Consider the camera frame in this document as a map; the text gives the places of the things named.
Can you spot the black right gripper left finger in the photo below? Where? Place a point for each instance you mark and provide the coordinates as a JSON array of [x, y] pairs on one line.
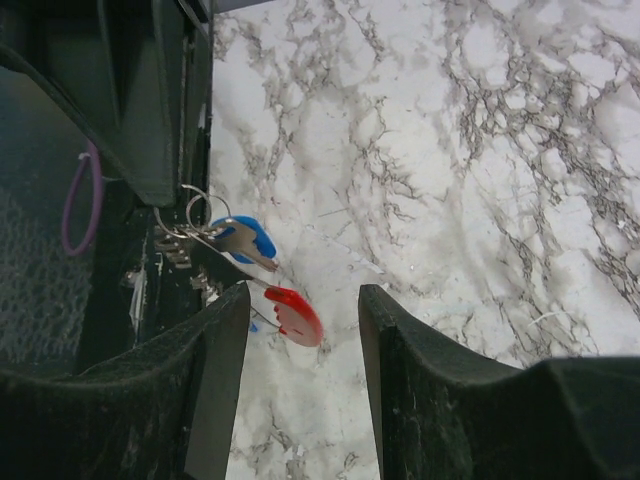
[[163, 410]]

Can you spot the blue key tag with key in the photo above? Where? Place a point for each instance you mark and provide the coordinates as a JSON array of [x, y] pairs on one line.
[[232, 236]]

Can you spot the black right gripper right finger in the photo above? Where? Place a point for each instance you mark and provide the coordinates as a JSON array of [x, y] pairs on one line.
[[442, 411]]

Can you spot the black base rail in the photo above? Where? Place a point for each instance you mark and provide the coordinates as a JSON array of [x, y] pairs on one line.
[[143, 281]]

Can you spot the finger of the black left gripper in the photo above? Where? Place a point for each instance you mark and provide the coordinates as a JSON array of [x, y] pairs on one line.
[[132, 75]]

